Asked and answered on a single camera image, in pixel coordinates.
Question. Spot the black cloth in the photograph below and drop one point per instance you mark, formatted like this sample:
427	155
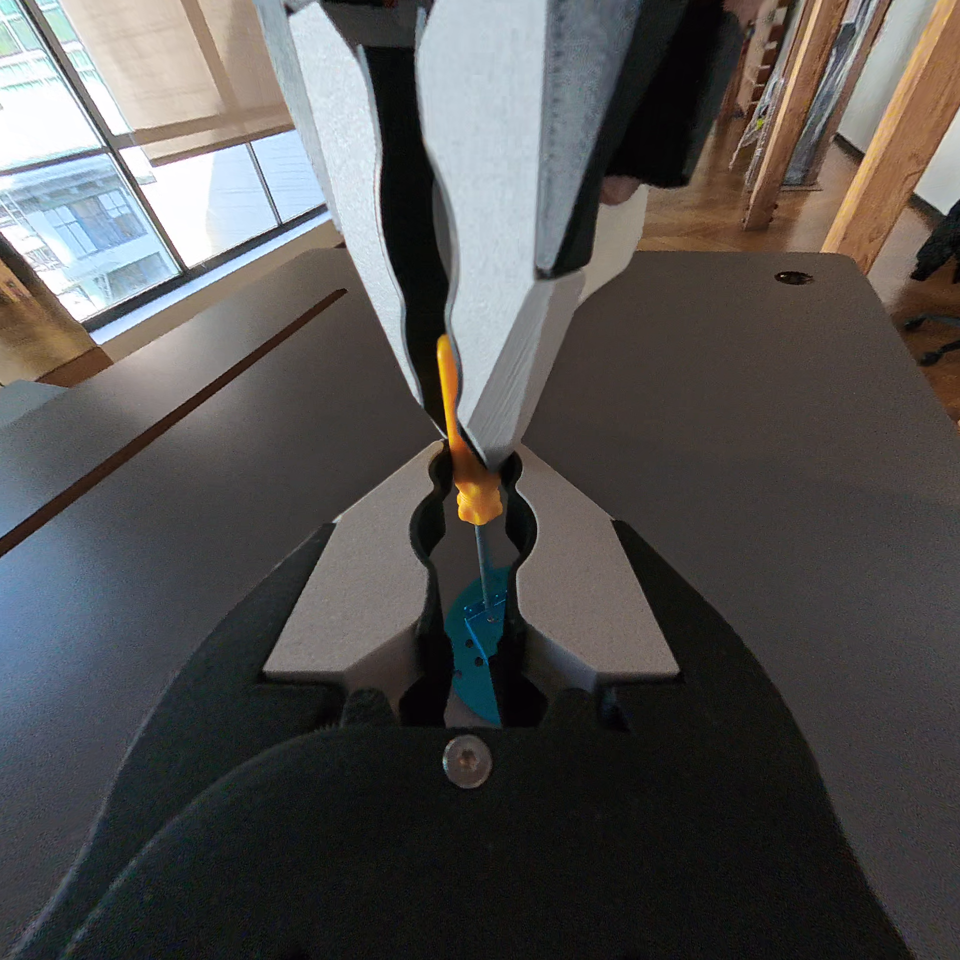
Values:
937	247

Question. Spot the blue round metal plate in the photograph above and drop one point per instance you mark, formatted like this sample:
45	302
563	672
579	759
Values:
469	645

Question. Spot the black chair base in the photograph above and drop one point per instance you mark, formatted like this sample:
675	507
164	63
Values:
934	330

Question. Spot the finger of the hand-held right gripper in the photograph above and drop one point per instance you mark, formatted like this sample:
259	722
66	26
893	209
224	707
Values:
495	225
337	150

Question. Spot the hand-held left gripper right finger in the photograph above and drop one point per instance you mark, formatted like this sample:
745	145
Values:
592	600

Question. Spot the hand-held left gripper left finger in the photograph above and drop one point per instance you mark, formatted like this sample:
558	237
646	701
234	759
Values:
352	600

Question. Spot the beige roller blind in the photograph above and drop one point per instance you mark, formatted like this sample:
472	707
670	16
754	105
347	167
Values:
187	67

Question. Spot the large window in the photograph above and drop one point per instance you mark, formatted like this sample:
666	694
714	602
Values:
75	187

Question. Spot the wooden post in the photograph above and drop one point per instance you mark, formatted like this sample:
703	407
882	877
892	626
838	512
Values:
45	337
795	112
892	127

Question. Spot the yellow screwdriver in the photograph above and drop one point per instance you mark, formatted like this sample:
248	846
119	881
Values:
478	499

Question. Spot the grey desk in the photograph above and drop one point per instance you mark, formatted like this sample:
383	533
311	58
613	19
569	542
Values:
750	450

